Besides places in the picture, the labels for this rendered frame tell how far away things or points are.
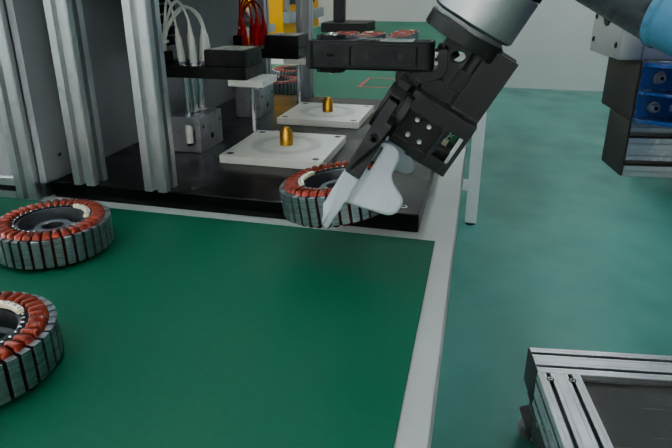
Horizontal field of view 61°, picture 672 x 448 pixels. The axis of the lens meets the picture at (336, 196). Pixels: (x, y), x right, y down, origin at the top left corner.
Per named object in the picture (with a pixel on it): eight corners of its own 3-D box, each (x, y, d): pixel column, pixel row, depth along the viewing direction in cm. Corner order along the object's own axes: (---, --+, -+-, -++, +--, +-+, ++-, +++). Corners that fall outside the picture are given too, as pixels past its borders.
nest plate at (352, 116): (373, 111, 113) (374, 105, 112) (358, 129, 99) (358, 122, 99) (301, 107, 116) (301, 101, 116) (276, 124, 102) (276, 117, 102)
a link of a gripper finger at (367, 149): (360, 177, 47) (415, 90, 48) (344, 167, 47) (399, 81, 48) (355, 184, 52) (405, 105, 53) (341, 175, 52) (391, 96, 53)
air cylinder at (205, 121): (223, 140, 92) (221, 106, 90) (202, 153, 85) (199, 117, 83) (195, 138, 93) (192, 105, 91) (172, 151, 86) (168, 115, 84)
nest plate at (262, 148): (346, 142, 91) (346, 135, 90) (321, 170, 77) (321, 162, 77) (258, 136, 94) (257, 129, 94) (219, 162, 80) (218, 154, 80)
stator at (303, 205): (402, 187, 61) (398, 153, 60) (386, 228, 51) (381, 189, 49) (303, 193, 64) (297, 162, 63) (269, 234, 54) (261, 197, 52)
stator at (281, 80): (287, 87, 149) (287, 73, 148) (309, 94, 140) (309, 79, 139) (248, 91, 143) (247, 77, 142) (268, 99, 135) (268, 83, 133)
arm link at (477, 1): (459, -46, 43) (462, -42, 51) (426, 9, 45) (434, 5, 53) (543, 7, 43) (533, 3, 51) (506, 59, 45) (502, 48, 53)
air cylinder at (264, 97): (274, 110, 114) (273, 82, 112) (261, 118, 107) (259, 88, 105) (251, 108, 115) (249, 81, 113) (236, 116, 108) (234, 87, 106)
